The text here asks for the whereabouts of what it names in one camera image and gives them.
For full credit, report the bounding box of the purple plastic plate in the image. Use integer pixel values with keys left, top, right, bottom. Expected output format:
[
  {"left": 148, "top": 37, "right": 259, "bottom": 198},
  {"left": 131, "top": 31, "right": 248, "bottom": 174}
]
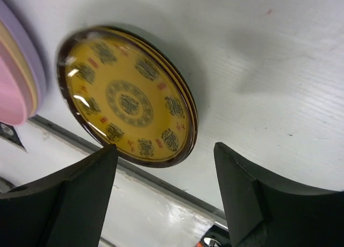
[{"left": 1, "top": 1, "right": 47, "bottom": 109}]

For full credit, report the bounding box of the metal table edge rail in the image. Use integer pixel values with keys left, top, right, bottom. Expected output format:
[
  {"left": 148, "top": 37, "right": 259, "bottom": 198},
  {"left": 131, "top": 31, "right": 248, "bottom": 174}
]
[{"left": 29, "top": 115, "right": 227, "bottom": 229}]

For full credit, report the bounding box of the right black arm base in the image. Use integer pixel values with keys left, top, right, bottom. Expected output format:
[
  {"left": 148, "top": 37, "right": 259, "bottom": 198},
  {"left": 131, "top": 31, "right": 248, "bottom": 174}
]
[{"left": 195, "top": 223, "right": 232, "bottom": 247}]

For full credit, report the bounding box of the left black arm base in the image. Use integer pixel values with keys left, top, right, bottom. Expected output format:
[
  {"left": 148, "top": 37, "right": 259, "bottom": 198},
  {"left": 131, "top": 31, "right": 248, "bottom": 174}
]
[{"left": 1, "top": 122, "right": 27, "bottom": 152}]

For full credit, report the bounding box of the pink plastic plate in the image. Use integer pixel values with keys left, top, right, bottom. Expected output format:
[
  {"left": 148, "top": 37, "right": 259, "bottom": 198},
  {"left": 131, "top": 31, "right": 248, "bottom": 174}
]
[{"left": 1, "top": 44, "right": 32, "bottom": 126}]

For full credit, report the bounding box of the yellow brown patterned dish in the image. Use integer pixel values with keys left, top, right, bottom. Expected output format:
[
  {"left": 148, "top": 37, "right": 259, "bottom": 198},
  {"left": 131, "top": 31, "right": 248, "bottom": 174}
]
[{"left": 56, "top": 26, "right": 198, "bottom": 168}]

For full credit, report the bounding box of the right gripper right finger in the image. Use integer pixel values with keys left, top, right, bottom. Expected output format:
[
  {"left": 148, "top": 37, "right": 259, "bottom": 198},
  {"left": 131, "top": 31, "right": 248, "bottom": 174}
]
[{"left": 214, "top": 142, "right": 343, "bottom": 246}]

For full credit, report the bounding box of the orange plastic plate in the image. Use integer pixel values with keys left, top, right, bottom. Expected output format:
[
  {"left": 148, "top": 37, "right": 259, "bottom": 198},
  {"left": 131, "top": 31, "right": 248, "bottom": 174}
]
[{"left": 1, "top": 22, "right": 39, "bottom": 118}]

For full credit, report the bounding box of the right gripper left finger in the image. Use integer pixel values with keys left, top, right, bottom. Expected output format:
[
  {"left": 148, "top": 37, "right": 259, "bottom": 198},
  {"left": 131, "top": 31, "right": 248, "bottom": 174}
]
[{"left": 1, "top": 144, "right": 118, "bottom": 246}]

